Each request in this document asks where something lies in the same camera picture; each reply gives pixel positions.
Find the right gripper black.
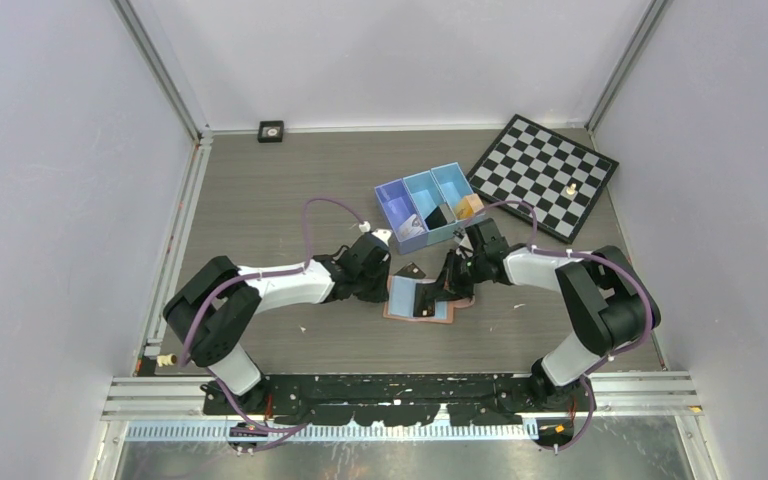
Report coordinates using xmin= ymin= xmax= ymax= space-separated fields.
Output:
xmin=426 ymin=249 xmax=486 ymax=303

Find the black credit card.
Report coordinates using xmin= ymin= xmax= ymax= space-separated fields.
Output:
xmin=395 ymin=262 xmax=426 ymax=279

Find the brown leather card holder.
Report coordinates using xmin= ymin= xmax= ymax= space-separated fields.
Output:
xmin=382 ymin=276 xmax=475 ymax=324

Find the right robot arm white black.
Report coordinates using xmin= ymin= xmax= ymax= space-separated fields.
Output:
xmin=413 ymin=218 xmax=660 ymax=411

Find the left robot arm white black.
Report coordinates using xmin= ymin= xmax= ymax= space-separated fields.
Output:
xmin=162 ymin=229 xmax=392 ymax=414

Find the silver card purple bin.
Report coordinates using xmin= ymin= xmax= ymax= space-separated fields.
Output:
xmin=396 ymin=214 xmax=426 ymax=241

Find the black card middle bin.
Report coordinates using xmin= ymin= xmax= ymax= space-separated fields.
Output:
xmin=425 ymin=204 xmax=453 ymax=231

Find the tan card right bin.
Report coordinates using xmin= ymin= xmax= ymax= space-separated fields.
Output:
xmin=453 ymin=193 xmax=484 ymax=220

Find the purple plastic bin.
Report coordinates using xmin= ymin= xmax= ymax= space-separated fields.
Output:
xmin=374 ymin=180 xmax=426 ymax=255

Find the middle light blue bin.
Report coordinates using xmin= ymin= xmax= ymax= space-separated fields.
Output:
xmin=403 ymin=171 xmax=457 ymax=246

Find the light blue bin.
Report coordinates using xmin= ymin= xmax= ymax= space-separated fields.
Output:
xmin=430 ymin=163 xmax=475 ymax=224
xmin=403 ymin=171 xmax=457 ymax=246

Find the right light blue bin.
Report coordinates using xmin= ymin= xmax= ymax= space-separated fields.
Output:
xmin=430 ymin=163 xmax=475 ymax=224

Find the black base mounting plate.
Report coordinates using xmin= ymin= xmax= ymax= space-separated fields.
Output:
xmin=201 ymin=373 xmax=590 ymax=427

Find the black white chessboard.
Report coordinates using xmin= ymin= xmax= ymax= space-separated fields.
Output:
xmin=466 ymin=114 xmax=619 ymax=244

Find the small black square device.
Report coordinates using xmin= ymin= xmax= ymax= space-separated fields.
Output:
xmin=257 ymin=120 xmax=285 ymax=143

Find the small beige cylinder piece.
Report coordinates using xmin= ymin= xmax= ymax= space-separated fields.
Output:
xmin=155 ymin=354 xmax=177 ymax=368

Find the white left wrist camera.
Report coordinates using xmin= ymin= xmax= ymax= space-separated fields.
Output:
xmin=358 ymin=221 xmax=393 ymax=249

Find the aluminium rail frame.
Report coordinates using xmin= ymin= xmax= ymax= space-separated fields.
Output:
xmin=102 ymin=371 xmax=706 ymax=455

